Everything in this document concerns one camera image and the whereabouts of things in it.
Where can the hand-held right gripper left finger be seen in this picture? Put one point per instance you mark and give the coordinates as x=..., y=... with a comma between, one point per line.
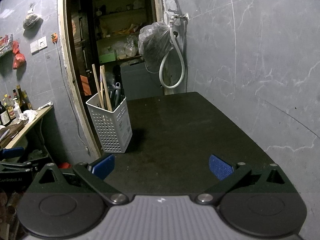
x=103, y=166

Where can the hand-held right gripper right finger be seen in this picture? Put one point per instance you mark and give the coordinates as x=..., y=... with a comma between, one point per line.
x=221, y=167

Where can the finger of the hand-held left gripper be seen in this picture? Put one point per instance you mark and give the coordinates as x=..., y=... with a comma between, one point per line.
x=15, y=167
x=12, y=152

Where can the white perforated utensil basket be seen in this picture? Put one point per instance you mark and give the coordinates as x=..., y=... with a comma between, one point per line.
x=96, y=110

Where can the wooden chopstick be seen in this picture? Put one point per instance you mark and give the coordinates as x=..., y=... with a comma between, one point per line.
x=96, y=85
x=105, y=87
x=101, y=90

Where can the wooden cutting board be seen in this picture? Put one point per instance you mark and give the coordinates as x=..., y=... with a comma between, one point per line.
x=12, y=132

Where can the pale wooden counter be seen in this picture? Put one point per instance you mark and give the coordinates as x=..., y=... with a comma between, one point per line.
x=27, y=127

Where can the row of condiment bottles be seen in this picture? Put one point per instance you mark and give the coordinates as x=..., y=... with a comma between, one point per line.
x=5, y=115

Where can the red cup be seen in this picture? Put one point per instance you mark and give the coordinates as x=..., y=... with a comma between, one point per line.
x=64, y=165

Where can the white crumpled cloth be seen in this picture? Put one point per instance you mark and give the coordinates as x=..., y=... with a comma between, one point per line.
x=28, y=115

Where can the white tube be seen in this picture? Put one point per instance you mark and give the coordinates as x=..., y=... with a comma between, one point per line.
x=45, y=105

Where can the large red plastic bag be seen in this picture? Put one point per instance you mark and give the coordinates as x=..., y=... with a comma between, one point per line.
x=19, y=62

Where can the grey appliance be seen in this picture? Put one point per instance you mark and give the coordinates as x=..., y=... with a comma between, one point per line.
x=140, y=80

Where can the small red plastic bag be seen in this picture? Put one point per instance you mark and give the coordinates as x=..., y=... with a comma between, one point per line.
x=15, y=48

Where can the light green box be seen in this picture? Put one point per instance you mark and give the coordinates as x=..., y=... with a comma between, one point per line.
x=107, y=58

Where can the dark wooden door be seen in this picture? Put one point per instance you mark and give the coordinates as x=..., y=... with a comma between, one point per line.
x=85, y=45

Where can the cluttered storage shelf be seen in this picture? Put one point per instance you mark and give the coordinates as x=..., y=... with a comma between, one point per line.
x=120, y=36

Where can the large clear plastic bag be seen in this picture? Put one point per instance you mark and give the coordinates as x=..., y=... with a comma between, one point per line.
x=153, y=45

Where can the small hanging plastic bag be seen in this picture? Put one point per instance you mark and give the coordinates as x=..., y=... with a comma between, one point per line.
x=32, y=20

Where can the white wall switch plate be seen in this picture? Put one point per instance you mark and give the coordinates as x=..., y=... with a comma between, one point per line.
x=34, y=47
x=42, y=43

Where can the pale door frame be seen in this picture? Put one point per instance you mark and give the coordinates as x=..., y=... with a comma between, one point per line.
x=65, y=55

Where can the orange wall hook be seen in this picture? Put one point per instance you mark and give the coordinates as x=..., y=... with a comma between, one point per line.
x=55, y=38

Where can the metal wall faucet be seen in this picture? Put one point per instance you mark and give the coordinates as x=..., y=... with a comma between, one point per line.
x=178, y=17

